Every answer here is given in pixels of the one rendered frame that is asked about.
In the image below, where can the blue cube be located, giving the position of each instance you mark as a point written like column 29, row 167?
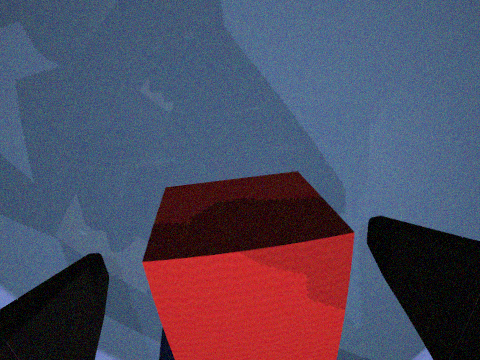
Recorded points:
column 165, row 351

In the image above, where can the red block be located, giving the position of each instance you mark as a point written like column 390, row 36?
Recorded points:
column 250, row 269

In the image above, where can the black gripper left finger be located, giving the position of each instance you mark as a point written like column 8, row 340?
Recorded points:
column 60, row 319

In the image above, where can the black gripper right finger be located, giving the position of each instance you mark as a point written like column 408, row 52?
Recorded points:
column 436, row 278

